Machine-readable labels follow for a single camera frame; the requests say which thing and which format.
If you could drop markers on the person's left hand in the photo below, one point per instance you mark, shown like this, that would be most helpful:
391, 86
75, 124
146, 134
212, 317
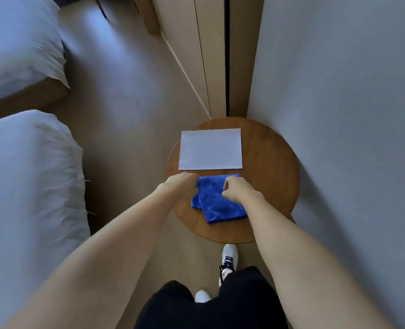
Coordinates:
180, 186

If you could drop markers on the person's right hand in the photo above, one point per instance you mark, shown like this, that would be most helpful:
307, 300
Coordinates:
240, 190

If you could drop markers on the blue microfibre cloth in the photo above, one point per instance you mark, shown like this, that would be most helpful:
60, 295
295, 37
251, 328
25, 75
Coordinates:
216, 205

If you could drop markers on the person's left forearm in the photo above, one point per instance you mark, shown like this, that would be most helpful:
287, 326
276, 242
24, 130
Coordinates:
103, 260

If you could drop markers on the person's right forearm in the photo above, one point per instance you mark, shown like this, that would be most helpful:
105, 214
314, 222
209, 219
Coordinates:
298, 267

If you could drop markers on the round wooden side table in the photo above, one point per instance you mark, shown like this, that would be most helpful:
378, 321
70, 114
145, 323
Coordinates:
271, 161

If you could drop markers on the white paper sheet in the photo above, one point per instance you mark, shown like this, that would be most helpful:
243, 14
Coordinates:
211, 149

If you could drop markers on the white sneaker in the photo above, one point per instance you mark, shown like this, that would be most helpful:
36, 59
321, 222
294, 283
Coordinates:
229, 256
202, 297

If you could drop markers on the black shorts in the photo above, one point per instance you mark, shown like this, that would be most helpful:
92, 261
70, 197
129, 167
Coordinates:
223, 308

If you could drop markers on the white bed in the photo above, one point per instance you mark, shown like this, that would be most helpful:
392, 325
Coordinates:
17, 47
27, 202

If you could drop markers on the narrow wooden desk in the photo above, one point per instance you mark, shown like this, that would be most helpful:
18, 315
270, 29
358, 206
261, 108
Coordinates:
147, 13

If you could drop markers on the wooden wall panel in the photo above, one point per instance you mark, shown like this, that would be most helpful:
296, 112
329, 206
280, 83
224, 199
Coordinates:
209, 47

